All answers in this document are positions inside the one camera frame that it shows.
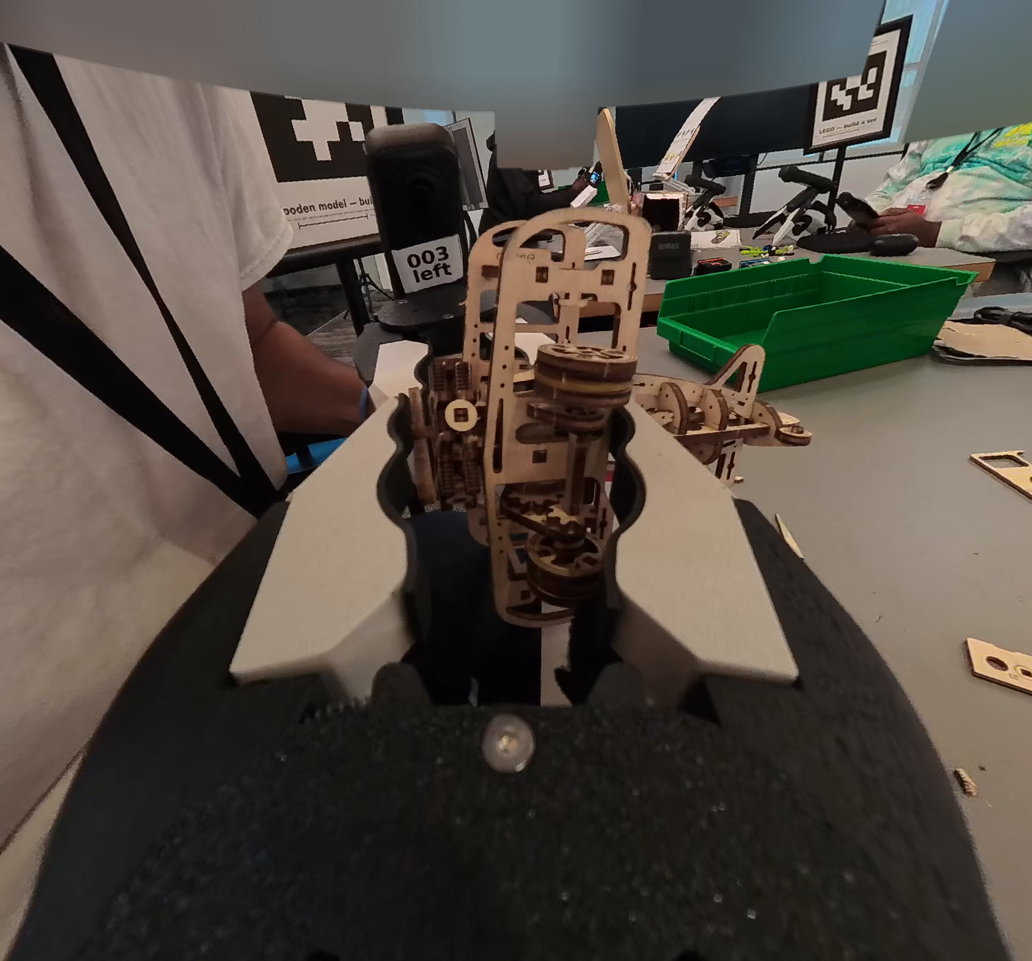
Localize large black monitor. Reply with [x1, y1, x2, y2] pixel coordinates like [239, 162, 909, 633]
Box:
[597, 82, 815, 172]

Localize marker sign on pole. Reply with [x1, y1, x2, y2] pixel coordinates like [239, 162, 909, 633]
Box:
[806, 16, 914, 152]

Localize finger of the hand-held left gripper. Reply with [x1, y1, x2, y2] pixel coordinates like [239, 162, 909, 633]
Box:
[371, 339, 430, 415]

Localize white marker sign on stand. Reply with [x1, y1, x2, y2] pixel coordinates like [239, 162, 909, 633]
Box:
[250, 90, 404, 253]

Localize pale wooden blade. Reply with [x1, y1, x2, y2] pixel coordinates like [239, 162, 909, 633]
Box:
[597, 108, 635, 214]

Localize green storage bin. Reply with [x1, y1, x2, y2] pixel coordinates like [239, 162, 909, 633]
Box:
[657, 255, 979, 392]

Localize square wooden piece with holes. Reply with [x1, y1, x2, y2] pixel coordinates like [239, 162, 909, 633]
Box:
[966, 637, 1032, 694]

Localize black lanyard strap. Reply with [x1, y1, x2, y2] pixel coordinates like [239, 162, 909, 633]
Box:
[0, 44, 283, 519]

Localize person's left forearm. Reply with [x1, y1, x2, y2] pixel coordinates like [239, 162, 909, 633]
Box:
[242, 284, 376, 440]

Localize grey desk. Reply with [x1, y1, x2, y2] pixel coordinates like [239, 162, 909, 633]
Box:
[580, 247, 1032, 954]

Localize white printed card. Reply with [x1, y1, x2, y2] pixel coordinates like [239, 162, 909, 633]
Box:
[657, 98, 721, 176]

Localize idle hand-held gripper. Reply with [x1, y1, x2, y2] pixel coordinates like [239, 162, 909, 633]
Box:
[754, 167, 840, 248]
[685, 175, 728, 230]

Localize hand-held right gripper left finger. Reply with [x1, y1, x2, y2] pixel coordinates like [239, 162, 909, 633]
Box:
[230, 397, 422, 698]

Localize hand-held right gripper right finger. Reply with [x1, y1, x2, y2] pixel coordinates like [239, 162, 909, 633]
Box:
[608, 405, 799, 711]

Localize black box device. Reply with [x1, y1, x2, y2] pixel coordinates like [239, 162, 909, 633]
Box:
[649, 229, 694, 279]

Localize wooden scrap with slots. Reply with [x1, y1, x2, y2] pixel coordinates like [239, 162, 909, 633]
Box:
[970, 449, 1032, 501]

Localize wooden biplane model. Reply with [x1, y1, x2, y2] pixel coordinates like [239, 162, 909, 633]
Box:
[407, 207, 814, 627]

